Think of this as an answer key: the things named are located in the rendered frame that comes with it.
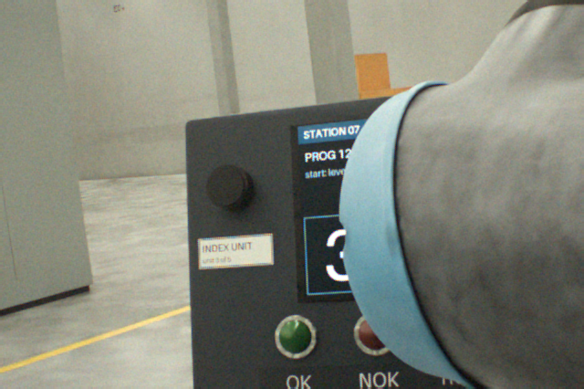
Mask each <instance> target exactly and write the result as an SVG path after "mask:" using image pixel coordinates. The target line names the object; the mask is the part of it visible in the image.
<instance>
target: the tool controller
mask: <svg viewBox="0 0 584 389"><path fill-rule="evenodd" d="M393 97H394V96H389V97H380V98H373V97H372V99H366V98H365V100H359V99H356V100H349V101H341V102H332V103H324V104H317V105H308V106H300V107H292V108H284V109H276V110H261V111H252V112H244V113H236V114H227V115H219V116H212V117H203V118H195V120H191V121H188V122H187V123H186V127H185V134H186V172H187V210H188V248H189V285H190V320H191V322H192V359H193V389H467V388H466V387H464V386H462V385H461V384H459V383H458V382H456V381H452V380H449V379H445V378H442V377H439V376H436V375H433V374H429V373H426V372H423V371H419V370H417V369H415V368H413V367H411V366H410V365H408V364H406V363H404V362H403V361H402V360H400V359H399V358H398V357H396V356H395V355H394V354H393V353H392V352H391V351H389V352H387V353H385V354H383V355H371V354H367V353H365V352H364V351H363V350H362V349H361V348H360V347H359V346H358V344H357V343H356V341H355V337H354V329H355V325H356V323H357V321H358V319H359V318H360V317H361V316H363V314H361V313H362V312H360V309H359V307H358V305H357V302H356V300H355V299H354V296H353V294H347V295H342V296H325V297H308V298H305V276H304V254H303V232H302V216H310V215H322V214H334V213H339V204H340V194H341V187H342V181H343V176H344V173H345V169H346V164H347V161H348V158H349V154H350V151H351V149H352V146H353V143H355V141H356V140H357V138H358V136H359V134H360V131H361V130H362V128H363V127H364V125H365V124H366V121H367V120H368V118H369V117H370V116H371V114H372V113H373V112H374V111H375V110H376V109H378V108H379V107H380V106H381V105H383V104H384V103H385V102H386V101H388V100H390V99H391V98H393ZM290 315H303V316H306V317H307V318H309V319H310V320H311V322H312V323H313V324H314V326H315V328H317V330H318V344H316V346H315V348H314V350H313V351H312V352H311V353H310V354H309V355H308V356H306V357H303V358H291V357H288V356H286V355H284V354H283V353H282V352H281V351H280V350H279V349H278V347H277V345H276V329H277V327H278V325H279V324H280V323H281V321H282V320H283V319H284V318H286V317H288V316H290Z"/></svg>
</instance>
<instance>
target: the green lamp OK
mask: <svg viewBox="0 0 584 389"><path fill-rule="evenodd" d="M316 344H318V330H317V328H315V326H314V324H313V323H312V322H311V320H310V319H309V318H307V317H306V316H303V315H290V316H288V317H286V318H284V319H283V320H282V321H281V323H280V324H279V325H278V327H277V329H276V345H277V347H278V349H279V350H280V351H281V352H282V353H283V354H284V355H286V356H288V357H291V358H303V357H306V356H308V355H309V354H310V353H311V352H312V351H313V350H314V348H315V346H316Z"/></svg>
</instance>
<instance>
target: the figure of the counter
mask: <svg viewBox="0 0 584 389"><path fill-rule="evenodd" d="M302 232H303V254H304V276H305V298H308V297H325V296H342V295H347V294H353V293H352V290H351V287H350V284H349V280H348V277H347V273H346V269H345V265H344V260H343V256H342V252H343V249H344V246H345V230H344V227H343V225H342V224H341V222H340V220H339V213H334V214H322V215H310V216H302Z"/></svg>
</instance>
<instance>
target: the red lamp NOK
mask: <svg viewBox="0 0 584 389"><path fill-rule="evenodd" d="M354 337H355V341H356V343H357V344H358V346H359V347H360V348H361V349H362V350H363V351H364V352H365V353H367V354H371V355H383V354H385V353H387V352H389V351H390V350H388V349H387V348H386V346H385V345H384V344H383V343H382V342H381V341H380V340H379V338H378V337H377V336H376V334H375V332H374V331H373V329H372V328H371V326H370V325H369V324H368V322H367V321H366V319H365V317H364V315H363V316H361V317H360V318H359V319H358V321H357V323H356V325H355V329H354Z"/></svg>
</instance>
